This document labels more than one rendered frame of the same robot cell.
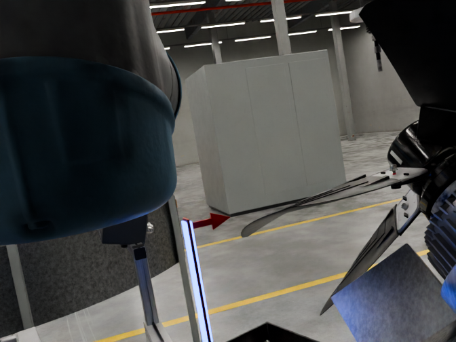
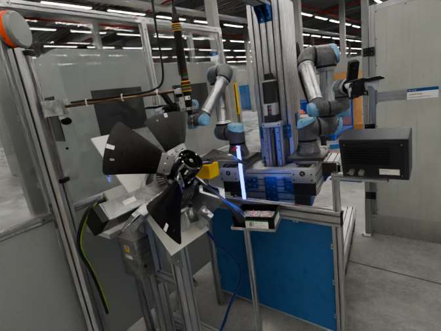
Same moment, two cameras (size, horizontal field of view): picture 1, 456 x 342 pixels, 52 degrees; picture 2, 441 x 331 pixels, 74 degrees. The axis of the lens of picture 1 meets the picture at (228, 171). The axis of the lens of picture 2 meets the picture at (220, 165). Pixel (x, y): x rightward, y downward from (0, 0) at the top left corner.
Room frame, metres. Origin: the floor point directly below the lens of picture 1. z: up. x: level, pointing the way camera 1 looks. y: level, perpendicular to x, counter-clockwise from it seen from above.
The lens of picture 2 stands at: (1.97, -0.91, 1.49)
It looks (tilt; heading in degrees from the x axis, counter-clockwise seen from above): 14 degrees down; 148
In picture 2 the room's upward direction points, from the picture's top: 8 degrees counter-clockwise
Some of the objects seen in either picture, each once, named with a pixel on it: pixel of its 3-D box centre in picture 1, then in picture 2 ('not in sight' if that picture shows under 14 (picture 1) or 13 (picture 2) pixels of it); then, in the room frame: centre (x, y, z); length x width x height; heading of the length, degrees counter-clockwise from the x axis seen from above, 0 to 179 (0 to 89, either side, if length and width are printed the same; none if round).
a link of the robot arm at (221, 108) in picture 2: not in sight; (220, 104); (0.15, 0.32, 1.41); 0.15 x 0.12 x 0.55; 2
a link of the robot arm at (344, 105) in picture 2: not in sight; (339, 106); (1.00, 0.49, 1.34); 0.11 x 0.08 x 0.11; 54
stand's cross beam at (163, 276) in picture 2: not in sight; (169, 278); (0.58, -0.46, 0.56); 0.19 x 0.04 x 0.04; 19
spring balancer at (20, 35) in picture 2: not in sight; (14, 30); (0.32, -0.84, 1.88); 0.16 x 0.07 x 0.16; 144
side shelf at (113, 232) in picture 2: not in sight; (125, 219); (0.26, -0.55, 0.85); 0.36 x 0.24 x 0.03; 109
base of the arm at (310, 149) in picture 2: not in sight; (308, 146); (0.72, 0.55, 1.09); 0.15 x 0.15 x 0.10
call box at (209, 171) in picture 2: not in sight; (204, 170); (0.35, -0.02, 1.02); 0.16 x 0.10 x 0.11; 19
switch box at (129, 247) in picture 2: not in sight; (136, 254); (0.50, -0.58, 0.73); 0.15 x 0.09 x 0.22; 19
